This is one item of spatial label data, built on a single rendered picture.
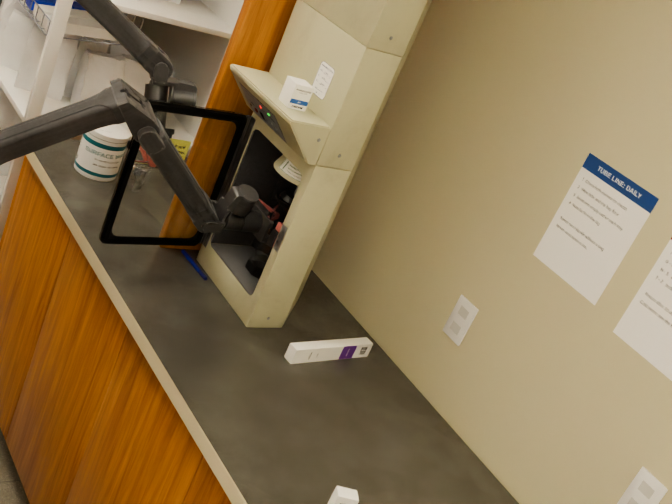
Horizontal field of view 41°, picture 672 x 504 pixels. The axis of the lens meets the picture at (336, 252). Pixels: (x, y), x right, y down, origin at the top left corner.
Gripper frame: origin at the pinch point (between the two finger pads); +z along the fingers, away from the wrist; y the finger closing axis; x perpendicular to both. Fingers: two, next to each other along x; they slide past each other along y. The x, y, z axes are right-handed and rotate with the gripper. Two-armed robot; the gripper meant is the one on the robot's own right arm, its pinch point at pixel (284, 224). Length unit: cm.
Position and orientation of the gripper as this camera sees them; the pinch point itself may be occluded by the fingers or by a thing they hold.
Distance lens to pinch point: 237.4
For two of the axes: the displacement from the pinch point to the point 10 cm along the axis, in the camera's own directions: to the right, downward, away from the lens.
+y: -5.2, -5.5, 6.5
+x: -4.1, 8.3, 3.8
